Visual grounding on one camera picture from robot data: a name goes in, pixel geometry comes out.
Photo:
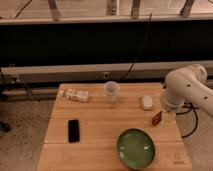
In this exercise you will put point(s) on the green ceramic bowl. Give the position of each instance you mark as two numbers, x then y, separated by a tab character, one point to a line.
135	149

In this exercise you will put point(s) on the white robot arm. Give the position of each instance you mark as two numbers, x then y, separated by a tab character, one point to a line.
187	84

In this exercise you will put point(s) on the clear plastic cup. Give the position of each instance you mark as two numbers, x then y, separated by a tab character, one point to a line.
111	89

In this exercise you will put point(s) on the white crumpled packet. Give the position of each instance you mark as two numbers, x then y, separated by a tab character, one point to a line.
76	95

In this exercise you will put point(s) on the small white box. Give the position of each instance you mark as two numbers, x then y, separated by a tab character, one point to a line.
147	102

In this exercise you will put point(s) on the black smartphone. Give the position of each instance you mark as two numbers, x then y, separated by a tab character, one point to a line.
73	131

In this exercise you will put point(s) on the small red brown object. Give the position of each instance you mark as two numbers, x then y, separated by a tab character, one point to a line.
157	119

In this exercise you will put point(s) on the long grey metal rail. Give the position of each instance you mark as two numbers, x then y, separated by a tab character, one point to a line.
97	72

